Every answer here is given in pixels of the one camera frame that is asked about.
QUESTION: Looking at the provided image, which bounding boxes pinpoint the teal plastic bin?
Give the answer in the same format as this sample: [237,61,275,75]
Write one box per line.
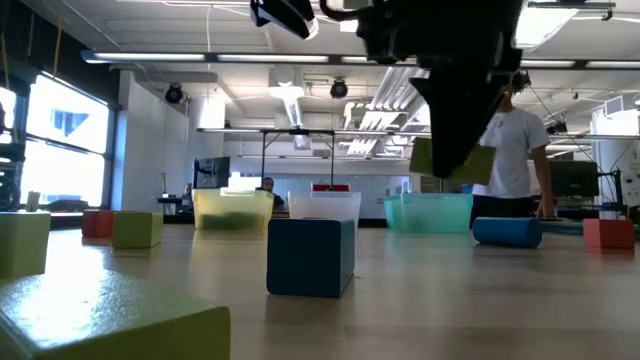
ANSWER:
[383,192,474,235]

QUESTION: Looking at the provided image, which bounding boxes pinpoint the clear plastic bin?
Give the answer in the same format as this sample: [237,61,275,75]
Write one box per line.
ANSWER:
[287,190,362,232]

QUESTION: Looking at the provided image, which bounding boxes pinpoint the yellow plastic bin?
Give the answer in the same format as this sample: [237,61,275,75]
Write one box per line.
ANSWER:
[192,187,275,232]

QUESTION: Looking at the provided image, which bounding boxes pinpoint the blue cylinder block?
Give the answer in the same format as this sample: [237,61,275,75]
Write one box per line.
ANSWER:
[471,216,544,250]

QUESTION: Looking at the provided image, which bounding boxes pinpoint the black computer monitor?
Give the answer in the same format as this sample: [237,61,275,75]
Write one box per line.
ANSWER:
[548,159,600,199]

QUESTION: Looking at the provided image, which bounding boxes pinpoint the large bright window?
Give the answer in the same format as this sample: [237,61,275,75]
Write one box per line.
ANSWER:
[19,69,111,209]

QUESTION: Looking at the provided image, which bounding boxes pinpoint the green rectangular block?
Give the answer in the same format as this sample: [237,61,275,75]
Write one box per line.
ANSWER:
[111,211,165,250]

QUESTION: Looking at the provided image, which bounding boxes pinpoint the long ceiling light rail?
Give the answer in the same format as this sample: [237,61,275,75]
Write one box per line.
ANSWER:
[80,49,640,70]

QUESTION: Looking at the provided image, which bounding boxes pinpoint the black metal stand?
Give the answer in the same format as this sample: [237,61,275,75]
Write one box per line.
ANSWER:
[259,128,337,190]

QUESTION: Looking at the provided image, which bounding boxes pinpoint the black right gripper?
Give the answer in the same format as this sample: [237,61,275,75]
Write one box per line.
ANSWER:
[357,0,524,180]

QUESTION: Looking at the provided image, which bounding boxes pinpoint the ceiling light panel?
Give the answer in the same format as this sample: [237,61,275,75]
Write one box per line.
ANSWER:
[514,0,581,50]

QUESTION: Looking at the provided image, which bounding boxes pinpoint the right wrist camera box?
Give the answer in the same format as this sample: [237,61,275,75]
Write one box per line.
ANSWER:
[249,0,320,41]

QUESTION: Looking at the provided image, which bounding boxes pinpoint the green arch block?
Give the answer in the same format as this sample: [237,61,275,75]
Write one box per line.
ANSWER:
[408,136,497,187]

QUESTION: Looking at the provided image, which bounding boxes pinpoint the blue arch block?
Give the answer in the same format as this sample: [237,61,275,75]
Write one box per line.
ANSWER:
[265,217,357,299]

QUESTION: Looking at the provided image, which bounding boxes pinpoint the large green block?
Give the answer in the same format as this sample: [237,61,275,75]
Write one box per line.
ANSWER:
[0,272,232,360]

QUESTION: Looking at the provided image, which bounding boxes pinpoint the white ceiling ducts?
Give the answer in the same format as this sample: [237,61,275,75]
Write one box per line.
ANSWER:
[344,67,431,156]

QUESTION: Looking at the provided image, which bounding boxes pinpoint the small red cube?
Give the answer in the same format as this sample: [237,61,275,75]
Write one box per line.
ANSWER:
[582,217,637,251]

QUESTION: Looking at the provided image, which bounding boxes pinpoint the red arch block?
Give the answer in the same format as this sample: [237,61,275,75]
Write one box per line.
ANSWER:
[81,209,117,239]

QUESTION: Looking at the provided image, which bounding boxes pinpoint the small green cube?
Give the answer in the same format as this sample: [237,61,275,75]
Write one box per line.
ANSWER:
[0,211,52,280]

